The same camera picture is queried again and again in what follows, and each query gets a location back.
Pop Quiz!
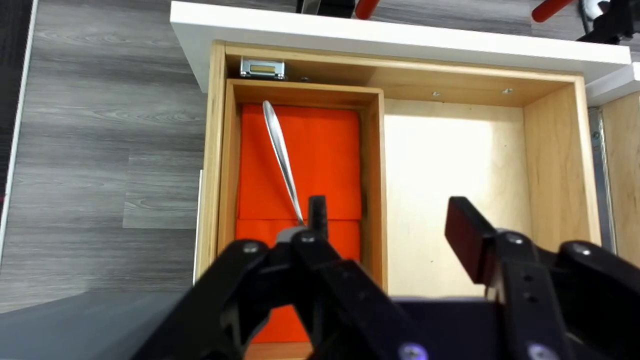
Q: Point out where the silver fork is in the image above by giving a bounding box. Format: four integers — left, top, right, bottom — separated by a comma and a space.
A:
263, 101, 305, 225

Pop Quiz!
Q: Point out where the silver drawer bracket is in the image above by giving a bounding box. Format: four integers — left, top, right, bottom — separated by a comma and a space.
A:
240, 60, 286, 81

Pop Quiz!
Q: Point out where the right open wooden drawer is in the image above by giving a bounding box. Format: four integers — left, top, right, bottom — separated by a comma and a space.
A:
169, 0, 632, 360

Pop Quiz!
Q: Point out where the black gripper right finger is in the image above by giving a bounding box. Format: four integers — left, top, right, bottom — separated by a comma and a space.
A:
445, 197, 640, 360

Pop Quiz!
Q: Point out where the orange cloth in drawer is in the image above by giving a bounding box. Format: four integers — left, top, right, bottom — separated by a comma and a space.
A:
235, 102, 364, 346

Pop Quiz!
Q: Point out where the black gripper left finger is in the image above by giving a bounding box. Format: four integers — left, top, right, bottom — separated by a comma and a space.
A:
133, 197, 429, 360

